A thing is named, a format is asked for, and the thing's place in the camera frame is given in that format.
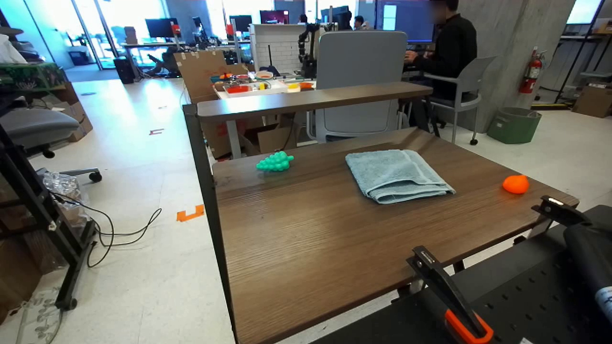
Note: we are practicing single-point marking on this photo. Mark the black metal rack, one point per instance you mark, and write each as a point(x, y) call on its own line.
point(33, 205)

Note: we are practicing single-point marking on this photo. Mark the person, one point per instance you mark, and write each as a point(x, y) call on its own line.
point(452, 48)
point(359, 23)

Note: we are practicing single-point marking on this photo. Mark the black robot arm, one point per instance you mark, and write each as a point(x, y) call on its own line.
point(308, 48)

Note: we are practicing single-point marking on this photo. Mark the green patterned box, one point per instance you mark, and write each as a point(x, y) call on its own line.
point(31, 76)

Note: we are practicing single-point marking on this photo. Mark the white bowl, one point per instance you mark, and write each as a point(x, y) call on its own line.
point(264, 75)

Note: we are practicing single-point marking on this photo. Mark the green bin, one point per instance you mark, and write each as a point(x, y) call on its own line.
point(514, 126)

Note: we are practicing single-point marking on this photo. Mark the orange toy fruit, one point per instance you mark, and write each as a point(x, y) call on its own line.
point(516, 184)

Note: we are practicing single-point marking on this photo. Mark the large monitor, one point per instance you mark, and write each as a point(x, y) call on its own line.
point(406, 19)

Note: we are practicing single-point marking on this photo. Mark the orange tape mark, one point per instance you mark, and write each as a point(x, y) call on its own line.
point(190, 214)

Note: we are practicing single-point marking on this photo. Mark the red fire extinguisher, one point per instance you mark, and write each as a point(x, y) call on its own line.
point(530, 74)

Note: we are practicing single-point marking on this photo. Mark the light blue folded towel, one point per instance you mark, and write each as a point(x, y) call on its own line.
point(397, 172)

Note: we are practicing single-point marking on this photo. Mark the grey high-back office chair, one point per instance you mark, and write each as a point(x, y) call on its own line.
point(361, 59)

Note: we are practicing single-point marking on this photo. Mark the stack of cardboard boxes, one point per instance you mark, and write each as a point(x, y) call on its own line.
point(272, 138)

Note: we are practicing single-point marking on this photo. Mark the white brick-pattern cabinet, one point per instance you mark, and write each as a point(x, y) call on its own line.
point(277, 48)

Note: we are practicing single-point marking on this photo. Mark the cardboard box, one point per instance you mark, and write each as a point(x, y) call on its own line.
point(593, 100)
point(76, 114)

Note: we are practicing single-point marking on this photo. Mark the black metal shelf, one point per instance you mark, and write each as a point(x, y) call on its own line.
point(585, 48)

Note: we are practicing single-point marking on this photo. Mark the green toy grape bunch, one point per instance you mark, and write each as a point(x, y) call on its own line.
point(275, 162)

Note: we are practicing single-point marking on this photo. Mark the black tube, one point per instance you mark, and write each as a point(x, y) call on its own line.
point(590, 258)

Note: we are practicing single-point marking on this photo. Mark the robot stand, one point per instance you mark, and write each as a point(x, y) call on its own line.
point(526, 296)

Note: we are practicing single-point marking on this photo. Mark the grey chair on castors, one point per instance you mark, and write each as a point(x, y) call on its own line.
point(466, 83)

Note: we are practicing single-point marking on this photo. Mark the clear plastic bag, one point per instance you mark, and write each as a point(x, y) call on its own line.
point(64, 188)

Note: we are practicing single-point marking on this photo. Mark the red tray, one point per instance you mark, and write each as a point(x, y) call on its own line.
point(237, 89)

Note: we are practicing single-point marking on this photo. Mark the cardboard sheet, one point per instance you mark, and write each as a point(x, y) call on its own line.
point(198, 71)

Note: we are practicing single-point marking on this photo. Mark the white table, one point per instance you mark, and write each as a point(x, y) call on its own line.
point(267, 90)

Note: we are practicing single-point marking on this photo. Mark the narrow brown table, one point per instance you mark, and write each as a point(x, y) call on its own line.
point(306, 98)

